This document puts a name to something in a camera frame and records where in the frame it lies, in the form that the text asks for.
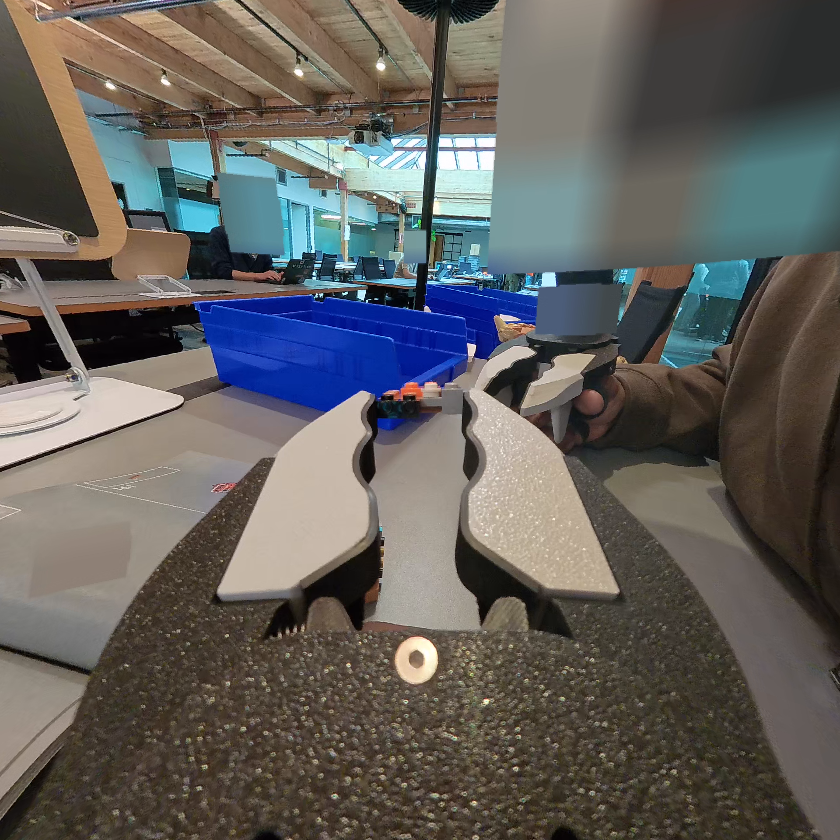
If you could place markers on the black laptop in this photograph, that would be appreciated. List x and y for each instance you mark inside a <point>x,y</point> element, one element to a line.
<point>296,270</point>

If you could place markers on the small orange toy brick assembly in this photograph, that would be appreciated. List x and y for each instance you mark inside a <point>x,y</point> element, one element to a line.
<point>410,394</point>

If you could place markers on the toy brick instruction booklet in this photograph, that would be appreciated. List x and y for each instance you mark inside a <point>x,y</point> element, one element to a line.
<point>164,485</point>

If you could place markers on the row of black office chairs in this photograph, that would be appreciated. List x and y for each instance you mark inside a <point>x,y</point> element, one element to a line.
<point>371,268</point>

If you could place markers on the person's brown hoodie torso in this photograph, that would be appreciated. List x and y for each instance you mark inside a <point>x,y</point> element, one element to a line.
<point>787,394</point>

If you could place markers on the black mesh chair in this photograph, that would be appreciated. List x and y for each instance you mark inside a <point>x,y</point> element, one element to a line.
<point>646,321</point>

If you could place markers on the blue plastic bin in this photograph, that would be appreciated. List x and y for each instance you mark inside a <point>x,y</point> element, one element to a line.
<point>459,305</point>
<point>295,367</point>

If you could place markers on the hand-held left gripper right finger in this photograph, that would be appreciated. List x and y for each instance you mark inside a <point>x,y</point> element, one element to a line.
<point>531,499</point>

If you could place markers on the clear acrylic holder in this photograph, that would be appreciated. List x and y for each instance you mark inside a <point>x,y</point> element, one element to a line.
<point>164,284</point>

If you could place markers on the black pole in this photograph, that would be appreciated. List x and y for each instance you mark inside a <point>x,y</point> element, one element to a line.
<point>433,164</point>

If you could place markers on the grey desk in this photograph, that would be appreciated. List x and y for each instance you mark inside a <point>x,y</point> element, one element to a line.
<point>229,426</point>

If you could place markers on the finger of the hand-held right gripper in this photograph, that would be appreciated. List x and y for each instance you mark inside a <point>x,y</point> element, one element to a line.
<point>508,358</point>
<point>558,384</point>

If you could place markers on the person's right hand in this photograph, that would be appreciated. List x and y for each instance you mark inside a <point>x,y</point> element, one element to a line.
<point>607,420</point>

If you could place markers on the wood-edged background table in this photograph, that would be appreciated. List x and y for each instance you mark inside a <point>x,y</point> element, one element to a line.
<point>262,289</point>

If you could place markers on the white ceiling projector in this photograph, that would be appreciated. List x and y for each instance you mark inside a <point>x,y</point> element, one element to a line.
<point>371,139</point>

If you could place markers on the person's right forearm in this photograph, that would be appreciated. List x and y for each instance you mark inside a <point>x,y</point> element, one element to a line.
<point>676,407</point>

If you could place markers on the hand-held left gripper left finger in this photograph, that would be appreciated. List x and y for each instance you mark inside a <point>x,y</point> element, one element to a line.
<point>308,499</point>

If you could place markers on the tan toy pieces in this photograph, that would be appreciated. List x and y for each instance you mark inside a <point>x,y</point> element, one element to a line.
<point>515,328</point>

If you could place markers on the dark background monitor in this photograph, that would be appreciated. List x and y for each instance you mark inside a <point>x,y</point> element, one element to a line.
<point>148,220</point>

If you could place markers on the curved plywood board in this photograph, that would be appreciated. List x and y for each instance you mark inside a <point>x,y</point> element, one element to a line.
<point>154,253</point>

